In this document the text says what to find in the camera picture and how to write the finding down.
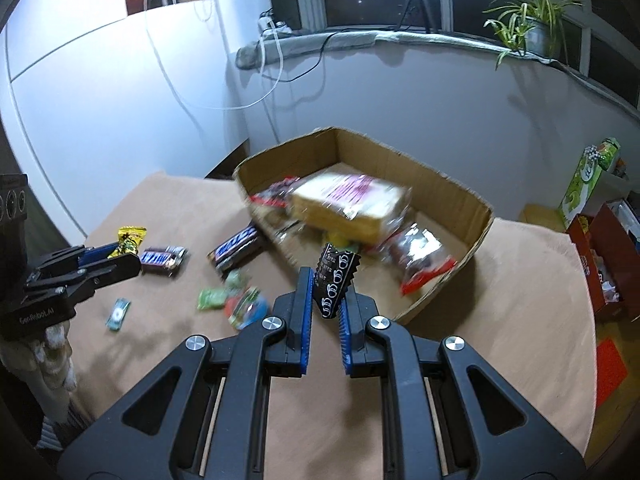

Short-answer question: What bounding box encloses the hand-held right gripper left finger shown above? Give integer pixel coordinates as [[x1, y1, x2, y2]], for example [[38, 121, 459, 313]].
[[57, 266, 316, 480]]

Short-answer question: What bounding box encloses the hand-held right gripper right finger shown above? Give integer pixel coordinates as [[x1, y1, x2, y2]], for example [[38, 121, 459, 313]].
[[337, 280, 586, 480]]

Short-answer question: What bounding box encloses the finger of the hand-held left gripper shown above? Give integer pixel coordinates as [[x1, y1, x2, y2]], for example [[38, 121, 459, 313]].
[[25, 254, 142, 307], [27, 241, 122, 282]]

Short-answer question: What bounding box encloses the yellow candy packet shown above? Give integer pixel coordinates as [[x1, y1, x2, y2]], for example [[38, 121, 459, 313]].
[[109, 226, 149, 260]]

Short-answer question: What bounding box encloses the red clear snack bag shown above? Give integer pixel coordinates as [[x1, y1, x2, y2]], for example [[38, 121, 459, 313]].
[[376, 222, 458, 296]]

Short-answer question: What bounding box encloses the sliced bread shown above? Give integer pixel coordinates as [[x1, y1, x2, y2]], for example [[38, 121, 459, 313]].
[[287, 171, 413, 247]]

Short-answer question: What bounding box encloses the red black snack packet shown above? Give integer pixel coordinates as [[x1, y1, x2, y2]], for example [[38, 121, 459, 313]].
[[250, 175, 301, 208]]

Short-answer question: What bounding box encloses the brown cardboard box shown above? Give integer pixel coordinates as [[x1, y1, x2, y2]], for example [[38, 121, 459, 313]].
[[232, 126, 496, 327]]

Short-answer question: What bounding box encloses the small blue chocolate bar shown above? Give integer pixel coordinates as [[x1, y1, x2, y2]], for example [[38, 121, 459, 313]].
[[139, 245, 188, 277]]

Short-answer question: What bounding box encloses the teal wrapped candy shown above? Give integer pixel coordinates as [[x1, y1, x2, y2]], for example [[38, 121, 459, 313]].
[[105, 298, 132, 332]]

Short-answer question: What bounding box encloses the round colourful candy packet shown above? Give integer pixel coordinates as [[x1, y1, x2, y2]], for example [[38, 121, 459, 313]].
[[224, 287, 273, 331]]

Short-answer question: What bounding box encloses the yellow snack packet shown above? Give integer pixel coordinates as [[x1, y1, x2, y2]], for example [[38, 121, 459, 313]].
[[324, 230, 363, 253]]

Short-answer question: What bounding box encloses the large brown chocolate bar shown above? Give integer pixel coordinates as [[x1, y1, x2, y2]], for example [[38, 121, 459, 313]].
[[207, 226, 267, 275]]

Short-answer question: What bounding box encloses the white wardrobe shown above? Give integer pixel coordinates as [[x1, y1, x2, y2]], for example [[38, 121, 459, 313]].
[[0, 0, 251, 246]]

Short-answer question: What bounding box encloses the low red cardboard box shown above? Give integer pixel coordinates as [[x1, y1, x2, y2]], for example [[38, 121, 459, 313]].
[[566, 214, 640, 322]]

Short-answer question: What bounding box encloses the red floor mat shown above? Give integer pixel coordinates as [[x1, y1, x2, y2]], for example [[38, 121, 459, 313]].
[[594, 338, 629, 407]]

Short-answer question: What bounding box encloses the green gift bag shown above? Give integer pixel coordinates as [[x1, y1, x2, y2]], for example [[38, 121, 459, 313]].
[[558, 137, 622, 231]]

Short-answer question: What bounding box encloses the white power strip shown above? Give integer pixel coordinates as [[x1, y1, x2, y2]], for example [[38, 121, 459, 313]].
[[257, 14, 292, 37]]

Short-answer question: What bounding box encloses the grey windowsill cloth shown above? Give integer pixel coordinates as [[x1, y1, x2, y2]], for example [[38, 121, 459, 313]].
[[235, 30, 640, 122]]

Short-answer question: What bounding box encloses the black tripod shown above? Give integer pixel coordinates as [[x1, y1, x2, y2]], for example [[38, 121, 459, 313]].
[[396, 0, 435, 34]]

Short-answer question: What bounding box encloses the potted spider plant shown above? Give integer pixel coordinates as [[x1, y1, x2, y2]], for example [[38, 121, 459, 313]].
[[481, 0, 585, 72]]

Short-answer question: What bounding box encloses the white cable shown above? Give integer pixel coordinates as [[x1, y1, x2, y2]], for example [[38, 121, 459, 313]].
[[142, 0, 286, 111]]

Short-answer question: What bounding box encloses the black cable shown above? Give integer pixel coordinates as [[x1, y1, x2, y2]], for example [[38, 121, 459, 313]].
[[260, 7, 341, 85]]

